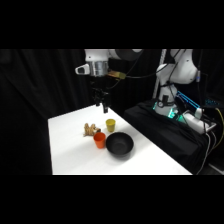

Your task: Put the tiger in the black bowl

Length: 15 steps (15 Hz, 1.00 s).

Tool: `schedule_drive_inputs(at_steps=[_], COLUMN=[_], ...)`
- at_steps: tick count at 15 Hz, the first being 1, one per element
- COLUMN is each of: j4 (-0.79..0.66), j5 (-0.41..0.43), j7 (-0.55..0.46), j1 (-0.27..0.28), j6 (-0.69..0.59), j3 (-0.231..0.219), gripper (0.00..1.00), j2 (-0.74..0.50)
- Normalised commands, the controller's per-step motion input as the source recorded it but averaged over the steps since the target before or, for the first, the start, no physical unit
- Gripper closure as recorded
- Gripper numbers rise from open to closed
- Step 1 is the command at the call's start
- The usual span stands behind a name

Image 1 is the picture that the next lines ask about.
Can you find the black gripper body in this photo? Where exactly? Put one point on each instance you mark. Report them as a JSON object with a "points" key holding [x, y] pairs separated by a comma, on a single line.
{"points": [[99, 87]]}

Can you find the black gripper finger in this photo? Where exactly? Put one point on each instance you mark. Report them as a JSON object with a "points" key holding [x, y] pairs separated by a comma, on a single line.
{"points": [[97, 101], [105, 106]]}

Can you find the tiger plush toy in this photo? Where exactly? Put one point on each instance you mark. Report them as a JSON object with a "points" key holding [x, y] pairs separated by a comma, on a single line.
{"points": [[89, 129]]}

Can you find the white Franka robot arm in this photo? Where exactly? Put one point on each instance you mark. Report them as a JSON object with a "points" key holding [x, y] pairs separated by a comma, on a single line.
{"points": [[96, 55]]}

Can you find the black bowl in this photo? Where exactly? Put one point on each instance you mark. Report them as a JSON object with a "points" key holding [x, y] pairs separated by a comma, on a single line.
{"points": [[120, 144]]}

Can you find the yellow plastic cup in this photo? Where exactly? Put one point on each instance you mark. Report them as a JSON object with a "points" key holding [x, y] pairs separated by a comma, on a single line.
{"points": [[110, 125]]}

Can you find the yellow-brown wrist connector box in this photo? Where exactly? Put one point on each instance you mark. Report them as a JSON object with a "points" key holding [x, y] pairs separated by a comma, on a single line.
{"points": [[117, 75]]}

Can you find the orange plastic cup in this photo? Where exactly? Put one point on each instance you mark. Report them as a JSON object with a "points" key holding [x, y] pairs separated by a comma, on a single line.
{"points": [[99, 140]]}

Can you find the black cloth-covered robot stand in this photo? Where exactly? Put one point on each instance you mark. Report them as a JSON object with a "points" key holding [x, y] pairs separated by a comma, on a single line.
{"points": [[160, 130]]}

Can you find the black curtain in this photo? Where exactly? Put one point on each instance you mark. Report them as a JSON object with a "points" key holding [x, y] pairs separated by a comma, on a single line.
{"points": [[36, 93]]}

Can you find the blue-lit control device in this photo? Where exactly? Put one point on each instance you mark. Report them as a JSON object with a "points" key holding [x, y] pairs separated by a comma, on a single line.
{"points": [[188, 101]]}

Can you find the white power strip box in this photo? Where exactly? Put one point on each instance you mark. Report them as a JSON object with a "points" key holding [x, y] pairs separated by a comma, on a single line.
{"points": [[200, 122]]}

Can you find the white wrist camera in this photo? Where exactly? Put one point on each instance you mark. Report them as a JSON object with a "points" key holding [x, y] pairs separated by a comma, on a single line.
{"points": [[82, 69]]}

